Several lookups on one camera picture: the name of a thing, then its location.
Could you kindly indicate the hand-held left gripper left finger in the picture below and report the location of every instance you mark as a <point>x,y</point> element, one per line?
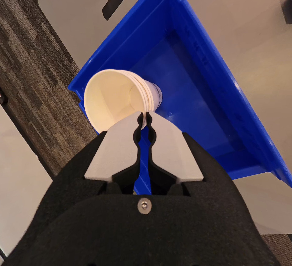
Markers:
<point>114,154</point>

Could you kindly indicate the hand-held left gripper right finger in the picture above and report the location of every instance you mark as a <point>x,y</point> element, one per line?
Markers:
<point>175,156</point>

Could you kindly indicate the black table edge clip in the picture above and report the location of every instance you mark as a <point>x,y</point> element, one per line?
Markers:
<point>287,8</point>

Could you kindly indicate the blue plastic bin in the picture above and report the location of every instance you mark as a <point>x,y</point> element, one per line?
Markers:
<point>194,110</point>

